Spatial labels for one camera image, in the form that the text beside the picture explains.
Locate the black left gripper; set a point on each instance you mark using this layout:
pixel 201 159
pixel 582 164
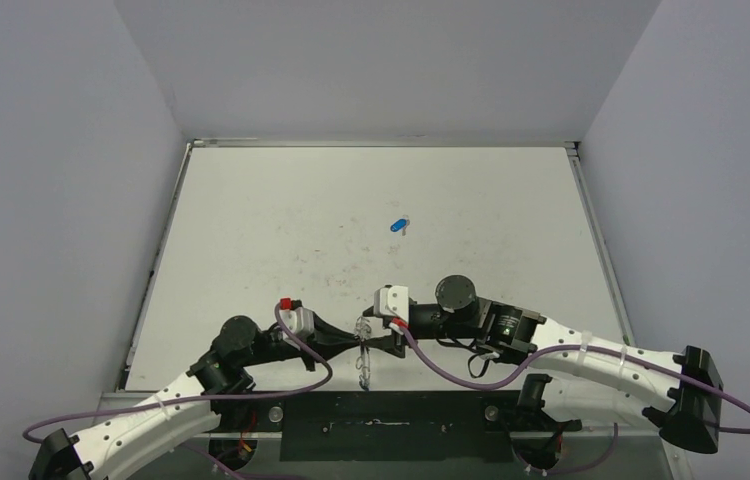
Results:
pixel 327 340

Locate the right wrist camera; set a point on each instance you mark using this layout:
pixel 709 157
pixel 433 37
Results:
pixel 392 302

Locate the loose blue key tag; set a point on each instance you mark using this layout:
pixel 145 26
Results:
pixel 400 225

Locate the aluminium table frame rail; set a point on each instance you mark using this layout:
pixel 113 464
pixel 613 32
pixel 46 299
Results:
pixel 572 149

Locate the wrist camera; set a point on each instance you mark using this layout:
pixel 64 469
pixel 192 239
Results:
pixel 392 302
pixel 295 318

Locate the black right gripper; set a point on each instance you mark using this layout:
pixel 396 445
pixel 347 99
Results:
pixel 402 332

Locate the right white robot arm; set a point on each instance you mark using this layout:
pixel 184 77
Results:
pixel 675 393

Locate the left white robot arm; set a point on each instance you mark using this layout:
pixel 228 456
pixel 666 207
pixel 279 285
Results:
pixel 193 403

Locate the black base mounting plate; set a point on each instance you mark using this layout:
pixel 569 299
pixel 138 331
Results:
pixel 394 425

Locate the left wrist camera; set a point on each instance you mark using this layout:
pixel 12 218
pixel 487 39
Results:
pixel 295 318

